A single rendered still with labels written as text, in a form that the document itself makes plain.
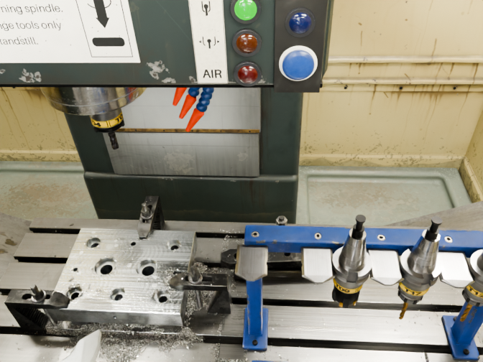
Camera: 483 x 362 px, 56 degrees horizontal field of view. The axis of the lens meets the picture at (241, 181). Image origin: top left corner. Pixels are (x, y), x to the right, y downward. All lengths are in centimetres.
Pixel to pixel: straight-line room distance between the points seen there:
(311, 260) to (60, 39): 52
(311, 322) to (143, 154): 69
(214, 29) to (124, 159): 103
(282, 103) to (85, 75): 85
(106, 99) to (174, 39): 25
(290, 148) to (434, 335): 63
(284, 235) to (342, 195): 104
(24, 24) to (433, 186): 168
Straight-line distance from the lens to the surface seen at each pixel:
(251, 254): 79
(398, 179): 192
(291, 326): 108
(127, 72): 48
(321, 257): 79
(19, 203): 201
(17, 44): 51
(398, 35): 162
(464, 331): 108
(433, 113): 182
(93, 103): 68
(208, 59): 45
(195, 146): 134
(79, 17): 47
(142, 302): 104
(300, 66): 44
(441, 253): 84
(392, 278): 79
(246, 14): 42
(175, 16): 44
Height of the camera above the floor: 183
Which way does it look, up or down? 42 degrees down
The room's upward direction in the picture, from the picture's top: 3 degrees counter-clockwise
